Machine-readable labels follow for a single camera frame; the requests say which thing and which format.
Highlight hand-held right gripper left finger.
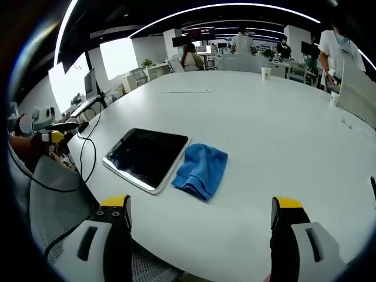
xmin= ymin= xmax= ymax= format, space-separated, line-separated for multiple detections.
xmin=52 ymin=193 xmax=133 ymax=282

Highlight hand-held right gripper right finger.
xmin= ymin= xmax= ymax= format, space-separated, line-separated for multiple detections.
xmin=269 ymin=196 xmax=348 ymax=282

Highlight dark mirror with white frame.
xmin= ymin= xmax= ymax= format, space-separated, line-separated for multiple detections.
xmin=102 ymin=127 xmax=190 ymax=196

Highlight blue cleaning cloth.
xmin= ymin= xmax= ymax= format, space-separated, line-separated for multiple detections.
xmin=170 ymin=143 xmax=229 ymax=203

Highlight person's left hand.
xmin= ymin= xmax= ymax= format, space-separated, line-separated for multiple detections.
xmin=30 ymin=132 xmax=51 ymax=162

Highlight computer monitor on stand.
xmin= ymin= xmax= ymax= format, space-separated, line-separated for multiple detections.
xmin=83 ymin=68 xmax=108 ymax=109

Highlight grey mesh office chair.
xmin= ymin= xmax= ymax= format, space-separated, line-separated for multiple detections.
xmin=28 ymin=155 xmax=184 ymax=282

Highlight grey desk partition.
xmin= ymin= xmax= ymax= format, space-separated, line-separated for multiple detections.
xmin=337 ymin=56 xmax=376 ymax=129

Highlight thin black cable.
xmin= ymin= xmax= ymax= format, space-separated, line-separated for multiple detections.
xmin=79 ymin=99 xmax=103 ymax=182

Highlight black looped cable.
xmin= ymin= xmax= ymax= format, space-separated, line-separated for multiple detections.
xmin=8 ymin=131 xmax=98 ymax=193

